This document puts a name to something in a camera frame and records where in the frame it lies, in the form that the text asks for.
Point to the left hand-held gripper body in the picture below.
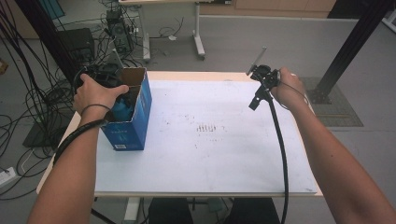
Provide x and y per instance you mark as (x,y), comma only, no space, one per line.
(104,76)

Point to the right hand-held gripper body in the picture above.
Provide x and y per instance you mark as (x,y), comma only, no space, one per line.
(267,77)

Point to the blue plastic bottle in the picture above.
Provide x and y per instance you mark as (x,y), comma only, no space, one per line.
(121,112)

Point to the blue cardboard box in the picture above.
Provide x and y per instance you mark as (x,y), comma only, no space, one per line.
(130,133)

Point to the person's left hand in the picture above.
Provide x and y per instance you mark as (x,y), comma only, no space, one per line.
(93,96)

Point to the person's right hand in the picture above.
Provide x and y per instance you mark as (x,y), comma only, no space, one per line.
(289,90)

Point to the dark wrist band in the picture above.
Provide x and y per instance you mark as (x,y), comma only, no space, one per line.
(93,106)

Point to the black equipment box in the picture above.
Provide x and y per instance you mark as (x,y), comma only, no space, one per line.
(77,43)

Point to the computer tower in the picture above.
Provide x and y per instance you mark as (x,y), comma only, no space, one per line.
(120,31)

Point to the wooden table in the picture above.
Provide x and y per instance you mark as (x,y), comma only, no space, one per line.
(186,75)

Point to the wooden cabinet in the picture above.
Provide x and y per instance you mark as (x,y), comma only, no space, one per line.
(274,7)

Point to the white table mat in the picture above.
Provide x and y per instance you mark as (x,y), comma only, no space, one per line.
(218,155)

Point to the black floor plate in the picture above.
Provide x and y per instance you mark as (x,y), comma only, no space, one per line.
(39,137)

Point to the person's legs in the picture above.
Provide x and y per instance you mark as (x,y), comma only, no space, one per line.
(249,211)

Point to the white power strip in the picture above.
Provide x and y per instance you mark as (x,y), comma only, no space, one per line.
(7,176)

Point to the black metal frame post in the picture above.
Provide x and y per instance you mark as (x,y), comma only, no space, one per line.
(49,37)
(351,43)

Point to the white desk frame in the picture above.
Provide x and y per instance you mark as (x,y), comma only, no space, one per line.
(198,34)

